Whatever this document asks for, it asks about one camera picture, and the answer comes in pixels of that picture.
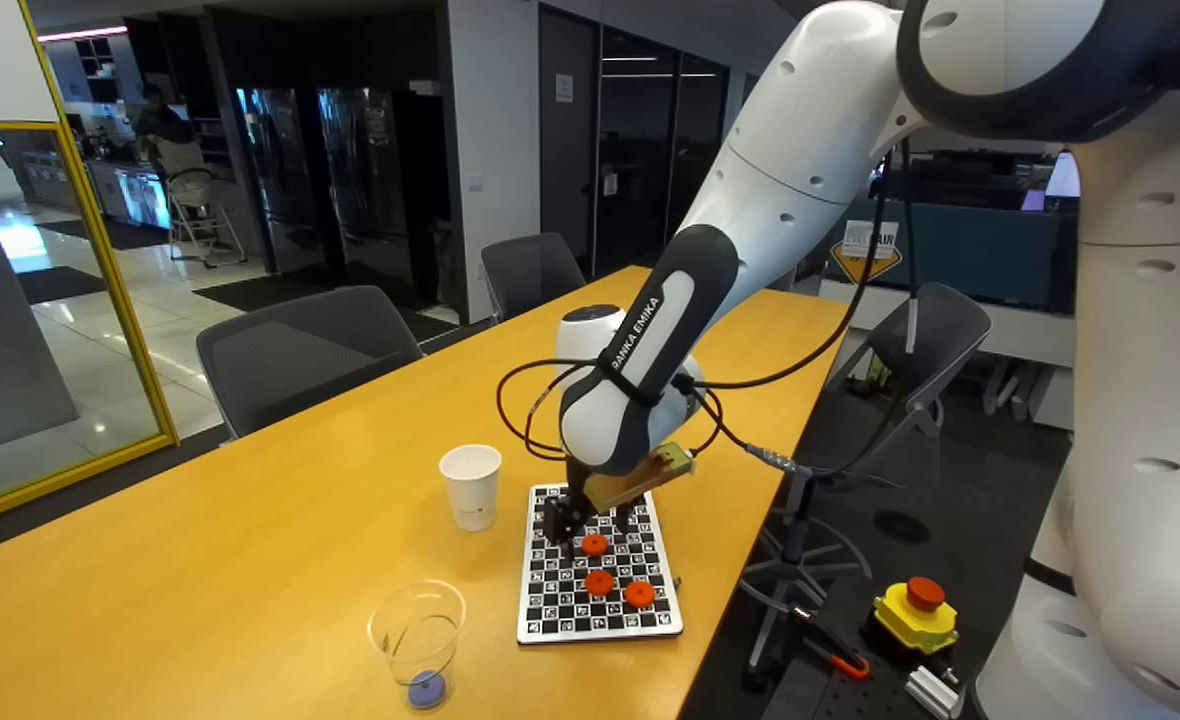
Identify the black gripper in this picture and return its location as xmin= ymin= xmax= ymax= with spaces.
xmin=539 ymin=458 xmax=642 ymax=543

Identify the orange disc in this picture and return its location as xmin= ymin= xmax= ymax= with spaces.
xmin=582 ymin=536 xmax=612 ymax=556
xmin=626 ymin=580 xmax=657 ymax=613
xmin=584 ymin=571 xmax=617 ymax=595

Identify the blue disc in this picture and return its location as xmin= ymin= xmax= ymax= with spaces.
xmin=409 ymin=672 xmax=448 ymax=709

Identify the white paper cup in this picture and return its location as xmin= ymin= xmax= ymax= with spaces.
xmin=439 ymin=444 xmax=506 ymax=531

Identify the checkered marker calibration board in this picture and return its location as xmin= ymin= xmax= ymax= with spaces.
xmin=517 ymin=482 xmax=686 ymax=643

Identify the grey chair right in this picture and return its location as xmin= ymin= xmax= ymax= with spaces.
xmin=479 ymin=230 xmax=584 ymax=316

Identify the grey chair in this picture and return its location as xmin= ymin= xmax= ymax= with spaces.
xmin=479 ymin=230 xmax=584 ymax=316
xmin=198 ymin=283 xmax=423 ymax=435

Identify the right orange black clamp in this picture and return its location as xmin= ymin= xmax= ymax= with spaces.
xmin=793 ymin=606 xmax=874 ymax=684

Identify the yellow emergency stop button box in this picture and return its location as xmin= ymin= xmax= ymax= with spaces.
xmin=874 ymin=577 xmax=960 ymax=656

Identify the grey chair middle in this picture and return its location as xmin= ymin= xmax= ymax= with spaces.
xmin=198 ymin=283 xmax=423 ymax=435

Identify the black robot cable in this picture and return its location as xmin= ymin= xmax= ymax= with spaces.
xmin=492 ymin=137 xmax=919 ymax=482

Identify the aluminium extrusion rail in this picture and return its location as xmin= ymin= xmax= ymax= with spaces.
xmin=906 ymin=666 xmax=963 ymax=720

